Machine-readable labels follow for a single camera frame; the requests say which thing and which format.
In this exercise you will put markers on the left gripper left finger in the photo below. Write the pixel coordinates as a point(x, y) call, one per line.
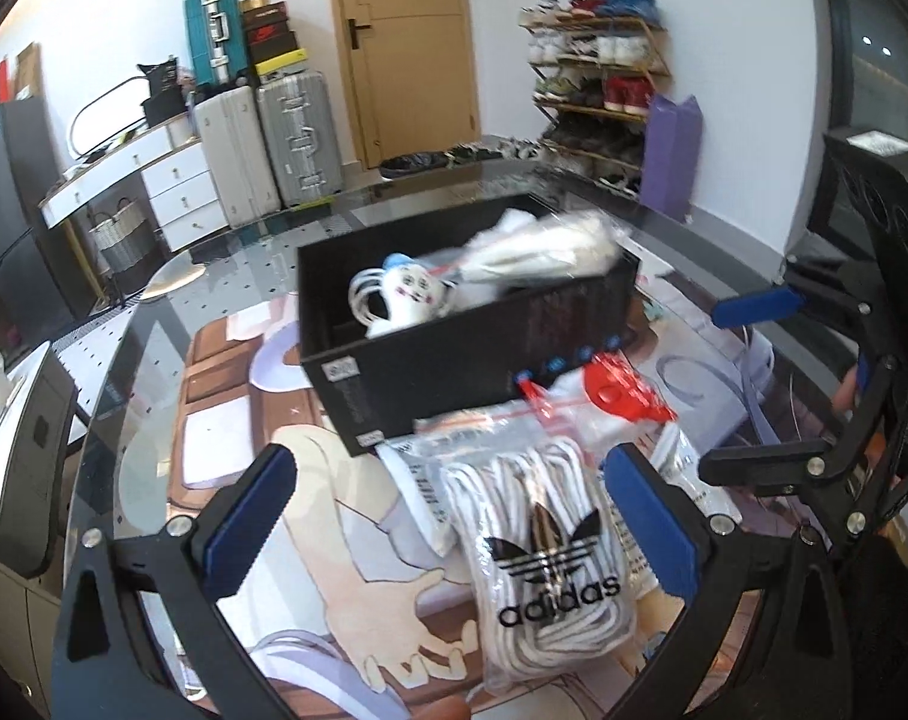
point(106, 660)

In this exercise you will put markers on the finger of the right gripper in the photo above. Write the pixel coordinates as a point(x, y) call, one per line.
point(761, 466)
point(768, 305)

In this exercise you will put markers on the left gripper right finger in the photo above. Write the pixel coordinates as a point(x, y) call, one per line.
point(795, 661)

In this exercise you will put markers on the red white balloon glue bag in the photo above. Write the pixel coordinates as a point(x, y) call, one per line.
point(608, 385)

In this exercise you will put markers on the adidas striped sock bag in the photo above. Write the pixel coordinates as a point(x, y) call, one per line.
point(549, 572)

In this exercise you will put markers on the white printed plastic pouch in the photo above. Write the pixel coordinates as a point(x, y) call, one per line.
point(414, 461)

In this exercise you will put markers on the grey low cabinet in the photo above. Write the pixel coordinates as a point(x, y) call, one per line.
point(34, 437)

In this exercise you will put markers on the purple bag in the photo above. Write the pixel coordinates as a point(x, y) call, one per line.
point(672, 150)

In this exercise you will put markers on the bagged white cloth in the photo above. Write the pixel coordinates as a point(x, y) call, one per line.
point(563, 246)

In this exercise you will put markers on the black cardboard box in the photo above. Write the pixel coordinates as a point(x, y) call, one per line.
point(374, 389)

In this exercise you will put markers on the wooden shoe rack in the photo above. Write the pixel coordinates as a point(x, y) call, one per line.
point(597, 66)

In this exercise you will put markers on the black refrigerator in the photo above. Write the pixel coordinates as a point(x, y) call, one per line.
point(43, 289)

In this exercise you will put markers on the striped laundry basket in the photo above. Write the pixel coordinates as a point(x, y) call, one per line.
point(124, 237)

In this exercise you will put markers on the wooden door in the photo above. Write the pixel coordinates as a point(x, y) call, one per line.
point(409, 75)

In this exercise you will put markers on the silver aluminium suitcase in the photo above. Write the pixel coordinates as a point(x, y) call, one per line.
point(300, 137)

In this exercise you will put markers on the white drawer desk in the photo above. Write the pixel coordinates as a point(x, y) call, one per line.
point(170, 163)

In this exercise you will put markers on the stacked shoe boxes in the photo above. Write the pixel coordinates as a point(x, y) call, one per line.
point(272, 44)

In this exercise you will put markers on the white suitcase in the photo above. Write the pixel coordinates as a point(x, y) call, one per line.
point(232, 139)

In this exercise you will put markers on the oval desk mirror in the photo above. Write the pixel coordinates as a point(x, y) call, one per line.
point(112, 114)

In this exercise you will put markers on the black bag on desk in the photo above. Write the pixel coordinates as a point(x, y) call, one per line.
point(166, 98)

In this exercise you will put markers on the teal suitcase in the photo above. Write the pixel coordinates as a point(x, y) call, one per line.
point(216, 40)

